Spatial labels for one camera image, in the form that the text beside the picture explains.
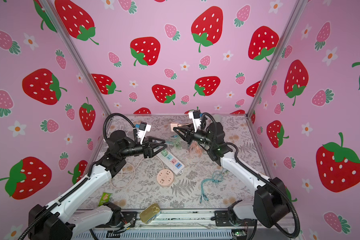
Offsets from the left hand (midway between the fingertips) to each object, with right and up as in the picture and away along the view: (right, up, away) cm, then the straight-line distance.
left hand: (164, 145), depth 65 cm
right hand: (+5, +8, +2) cm, 9 cm away
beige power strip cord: (-6, -13, +28) cm, 31 cm away
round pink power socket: (-3, -21, +21) cm, 30 cm away
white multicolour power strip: (0, -14, +27) cm, 31 cm away
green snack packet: (-34, -31, +14) cm, 48 cm away
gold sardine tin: (-9, -36, +8) cm, 38 cm away
